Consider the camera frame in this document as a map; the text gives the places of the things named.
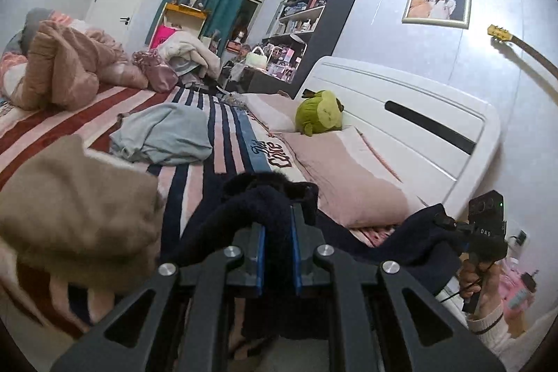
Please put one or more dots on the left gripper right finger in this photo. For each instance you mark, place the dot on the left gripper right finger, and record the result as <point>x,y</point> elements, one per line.
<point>374,317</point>

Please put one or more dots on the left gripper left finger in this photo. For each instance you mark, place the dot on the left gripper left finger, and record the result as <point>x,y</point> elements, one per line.
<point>180,319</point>

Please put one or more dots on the dark navy sweater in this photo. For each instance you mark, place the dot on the dark navy sweater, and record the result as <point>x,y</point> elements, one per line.
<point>430,253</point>

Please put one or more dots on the white sleeve right forearm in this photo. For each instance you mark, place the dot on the white sleeve right forearm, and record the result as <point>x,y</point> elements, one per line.
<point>493,331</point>

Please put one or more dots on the person's right hand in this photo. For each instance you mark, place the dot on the person's right hand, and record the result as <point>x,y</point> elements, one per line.
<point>479,288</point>

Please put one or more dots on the pink item on floor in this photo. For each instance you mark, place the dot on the pink item on floor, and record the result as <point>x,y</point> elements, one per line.
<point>516,288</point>

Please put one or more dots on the white bed headboard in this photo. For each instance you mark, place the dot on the white bed headboard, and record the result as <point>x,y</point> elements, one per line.
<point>438,140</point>

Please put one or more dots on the pink ribbed pillow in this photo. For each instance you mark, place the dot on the pink ribbed pillow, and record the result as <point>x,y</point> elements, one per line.
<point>356,188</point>

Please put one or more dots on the light blue grey garment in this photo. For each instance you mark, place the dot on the light blue grey garment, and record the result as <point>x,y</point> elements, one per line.
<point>167,134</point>

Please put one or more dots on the tan fleece garment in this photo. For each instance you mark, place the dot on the tan fleece garment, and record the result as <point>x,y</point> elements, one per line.
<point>83,216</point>

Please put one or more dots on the striped bed sheet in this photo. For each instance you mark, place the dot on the striped bed sheet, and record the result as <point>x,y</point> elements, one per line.
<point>72,301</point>

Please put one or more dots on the white pillow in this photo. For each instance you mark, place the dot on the white pillow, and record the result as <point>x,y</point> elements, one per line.
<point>276,112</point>

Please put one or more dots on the green plush toy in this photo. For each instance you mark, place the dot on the green plush toy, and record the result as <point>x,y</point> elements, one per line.
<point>319,112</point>

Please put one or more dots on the guitar neck headstock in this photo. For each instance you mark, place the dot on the guitar neck headstock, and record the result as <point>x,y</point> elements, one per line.
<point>502,34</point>

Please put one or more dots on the pink satin bag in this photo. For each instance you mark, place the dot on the pink satin bag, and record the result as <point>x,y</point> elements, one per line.
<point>161,77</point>

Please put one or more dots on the cream blanket pile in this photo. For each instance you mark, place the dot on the cream blanket pile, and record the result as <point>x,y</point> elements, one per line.
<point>189,47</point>

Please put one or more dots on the pink brown comforter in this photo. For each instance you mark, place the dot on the pink brown comforter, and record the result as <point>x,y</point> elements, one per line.
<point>62,61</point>

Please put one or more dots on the yellow white small cabinet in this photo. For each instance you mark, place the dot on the yellow white small cabinet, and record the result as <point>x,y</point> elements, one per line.
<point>175,18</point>

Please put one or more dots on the dark tall bookshelf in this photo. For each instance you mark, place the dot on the dark tall bookshelf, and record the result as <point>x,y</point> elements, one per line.
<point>302,32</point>

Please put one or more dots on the black camera box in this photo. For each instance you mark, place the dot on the black camera box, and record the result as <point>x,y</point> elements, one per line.
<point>486,210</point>

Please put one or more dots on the framed wall photo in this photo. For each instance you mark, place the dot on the framed wall photo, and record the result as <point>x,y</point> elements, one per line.
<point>451,13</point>

